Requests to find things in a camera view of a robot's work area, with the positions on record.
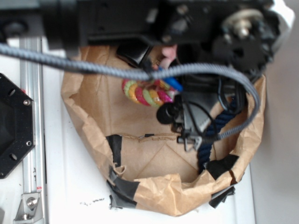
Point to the metal corner bracket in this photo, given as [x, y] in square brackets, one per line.
[30, 210]

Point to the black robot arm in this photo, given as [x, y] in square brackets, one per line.
[71, 24]

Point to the aluminium extrusion rail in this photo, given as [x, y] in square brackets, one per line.
[34, 163]

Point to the pink plush bunny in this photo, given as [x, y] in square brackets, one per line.
[169, 55]

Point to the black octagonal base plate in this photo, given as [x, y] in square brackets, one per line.
[16, 126]

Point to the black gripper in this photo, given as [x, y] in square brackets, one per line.
[235, 33]

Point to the small black gripper camera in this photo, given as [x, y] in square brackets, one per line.
[171, 113]

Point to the black square box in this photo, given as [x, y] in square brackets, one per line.
[134, 53]

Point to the brown paper bag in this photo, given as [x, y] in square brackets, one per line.
[140, 159]

